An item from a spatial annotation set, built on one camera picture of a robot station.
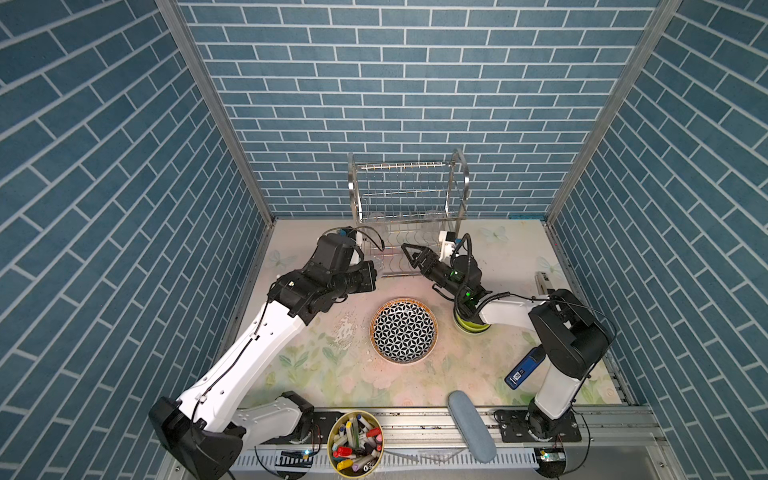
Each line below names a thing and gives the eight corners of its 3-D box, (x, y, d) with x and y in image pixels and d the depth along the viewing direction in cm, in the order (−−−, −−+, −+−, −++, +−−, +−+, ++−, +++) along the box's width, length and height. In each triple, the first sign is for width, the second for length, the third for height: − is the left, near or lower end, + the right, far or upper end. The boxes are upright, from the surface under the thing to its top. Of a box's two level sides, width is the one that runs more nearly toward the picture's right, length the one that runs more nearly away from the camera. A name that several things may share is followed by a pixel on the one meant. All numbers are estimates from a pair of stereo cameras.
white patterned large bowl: (368, 365, 85) (367, 360, 82) (372, 305, 98) (371, 298, 94) (439, 366, 85) (441, 360, 82) (433, 305, 98) (435, 298, 94)
